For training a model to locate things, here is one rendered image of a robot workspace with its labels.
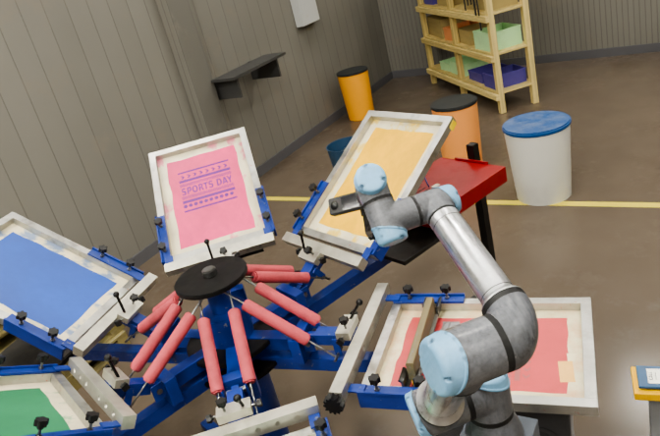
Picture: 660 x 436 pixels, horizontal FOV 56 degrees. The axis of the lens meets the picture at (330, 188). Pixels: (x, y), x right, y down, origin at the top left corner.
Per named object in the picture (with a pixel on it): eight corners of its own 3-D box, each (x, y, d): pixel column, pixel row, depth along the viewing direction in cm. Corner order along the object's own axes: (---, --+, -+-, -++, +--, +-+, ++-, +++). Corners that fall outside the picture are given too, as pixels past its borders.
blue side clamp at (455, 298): (467, 306, 261) (465, 293, 258) (466, 313, 257) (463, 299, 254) (398, 306, 272) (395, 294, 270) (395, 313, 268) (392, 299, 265)
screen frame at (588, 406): (591, 304, 241) (590, 297, 240) (598, 416, 192) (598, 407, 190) (396, 305, 271) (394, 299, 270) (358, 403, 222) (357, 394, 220)
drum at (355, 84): (355, 112, 919) (345, 67, 894) (382, 110, 895) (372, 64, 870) (341, 123, 887) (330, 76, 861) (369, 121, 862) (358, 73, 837)
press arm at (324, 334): (359, 336, 251) (357, 326, 249) (356, 346, 246) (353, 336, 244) (320, 336, 257) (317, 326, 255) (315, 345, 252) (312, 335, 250)
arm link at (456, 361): (471, 425, 158) (522, 361, 111) (417, 447, 155) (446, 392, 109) (451, 380, 164) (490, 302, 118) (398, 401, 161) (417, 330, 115)
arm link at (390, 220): (426, 229, 143) (408, 186, 145) (380, 245, 141) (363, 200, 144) (418, 237, 150) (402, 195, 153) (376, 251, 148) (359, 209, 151)
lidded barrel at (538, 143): (583, 181, 548) (577, 108, 523) (570, 209, 507) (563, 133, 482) (521, 180, 578) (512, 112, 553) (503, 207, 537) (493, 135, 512)
